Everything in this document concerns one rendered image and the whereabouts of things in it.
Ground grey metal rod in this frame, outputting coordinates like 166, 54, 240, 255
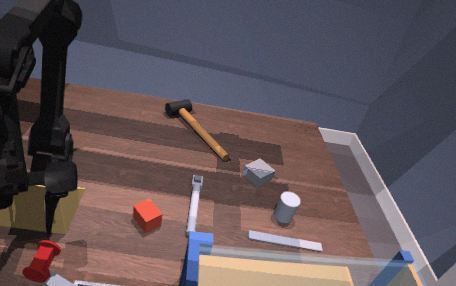
186, 175, 203, 236

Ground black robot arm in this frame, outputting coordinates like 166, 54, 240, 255
0, 0, 83, 210

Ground black rubber mallet with wooden handle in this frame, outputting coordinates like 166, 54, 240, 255
165, 99, 229, 161

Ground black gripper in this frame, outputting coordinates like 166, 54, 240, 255
0, 129, 78, 236

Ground grey cylinder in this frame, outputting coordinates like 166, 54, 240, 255
274, 192, 300, 223

